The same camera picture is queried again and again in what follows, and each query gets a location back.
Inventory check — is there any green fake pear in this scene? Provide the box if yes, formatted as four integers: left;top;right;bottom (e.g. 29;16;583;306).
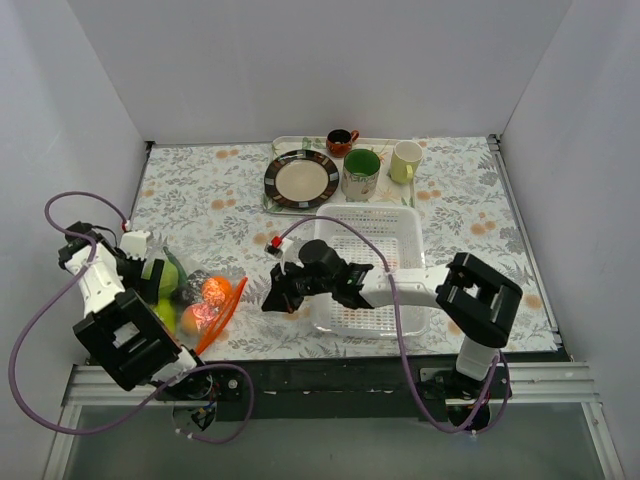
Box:
153;298;177;333

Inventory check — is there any dark purple fake fruit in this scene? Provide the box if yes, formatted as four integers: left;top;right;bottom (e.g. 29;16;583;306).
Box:
172;269;211;305

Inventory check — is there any clear zip top bag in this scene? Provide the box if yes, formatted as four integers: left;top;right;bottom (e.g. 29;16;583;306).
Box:
142;245;248;355

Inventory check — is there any white plastic basket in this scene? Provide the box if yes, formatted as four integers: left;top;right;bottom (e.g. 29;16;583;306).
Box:
309;203;424;339

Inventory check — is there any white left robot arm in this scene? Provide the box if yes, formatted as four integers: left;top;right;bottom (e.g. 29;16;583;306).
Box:
58;221;213;400

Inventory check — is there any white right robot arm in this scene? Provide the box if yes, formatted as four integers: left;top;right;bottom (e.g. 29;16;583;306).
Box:
261;240;523;398

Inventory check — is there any dark rimmed beige plate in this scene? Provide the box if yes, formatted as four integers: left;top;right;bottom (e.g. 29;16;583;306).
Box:
263;149;340;210

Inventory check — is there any floral serving tray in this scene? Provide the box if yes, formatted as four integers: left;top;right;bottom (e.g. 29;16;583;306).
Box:
262;136;415;215

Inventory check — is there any floral tablecloth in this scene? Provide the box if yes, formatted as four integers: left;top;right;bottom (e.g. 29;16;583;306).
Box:
132;137;561;361

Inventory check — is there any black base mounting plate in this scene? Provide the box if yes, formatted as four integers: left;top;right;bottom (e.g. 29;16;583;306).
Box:
157;355;511;424

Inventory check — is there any floral mug green inside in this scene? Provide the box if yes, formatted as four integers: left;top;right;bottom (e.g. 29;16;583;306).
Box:
341;149;381;201

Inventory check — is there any small brown cup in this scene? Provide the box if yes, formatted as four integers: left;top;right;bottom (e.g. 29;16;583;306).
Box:
326;129;360;158

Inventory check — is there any pale yellow mug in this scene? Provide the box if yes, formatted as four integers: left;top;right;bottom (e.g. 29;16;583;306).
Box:
389;140;424;184

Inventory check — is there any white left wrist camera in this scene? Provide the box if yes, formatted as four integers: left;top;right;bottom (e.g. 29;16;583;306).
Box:
119;230;153;261

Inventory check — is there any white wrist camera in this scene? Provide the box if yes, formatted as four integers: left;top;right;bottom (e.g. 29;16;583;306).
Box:
119;230;153;261
265;236;293;259

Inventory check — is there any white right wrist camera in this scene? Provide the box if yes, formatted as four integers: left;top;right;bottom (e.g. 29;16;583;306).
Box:
265;236;293;259

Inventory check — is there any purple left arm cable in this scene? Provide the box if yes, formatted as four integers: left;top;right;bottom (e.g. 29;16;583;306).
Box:
12;191;256;445

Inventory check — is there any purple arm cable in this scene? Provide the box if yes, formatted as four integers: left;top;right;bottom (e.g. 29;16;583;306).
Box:
12;191;256;445
279;215;514;435

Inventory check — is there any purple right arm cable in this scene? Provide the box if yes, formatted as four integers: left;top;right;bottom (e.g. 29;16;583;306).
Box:
279;215;514;435

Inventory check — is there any aluminium frame rail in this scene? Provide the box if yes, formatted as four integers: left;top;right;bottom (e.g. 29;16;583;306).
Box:
63;362;599;405

